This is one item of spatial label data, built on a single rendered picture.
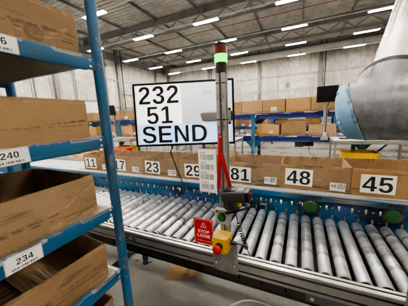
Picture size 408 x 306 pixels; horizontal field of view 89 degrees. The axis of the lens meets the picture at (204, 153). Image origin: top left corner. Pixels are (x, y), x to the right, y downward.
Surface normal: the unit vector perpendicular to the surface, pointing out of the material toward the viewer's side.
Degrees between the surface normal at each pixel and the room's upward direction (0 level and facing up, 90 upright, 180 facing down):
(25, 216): 91
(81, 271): 91
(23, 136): 91
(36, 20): 90
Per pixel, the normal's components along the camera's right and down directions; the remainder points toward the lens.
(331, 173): -0.41, 0.19
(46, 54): 0.91, 0.04
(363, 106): -0.83, -0.01
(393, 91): -0.77, -0.32
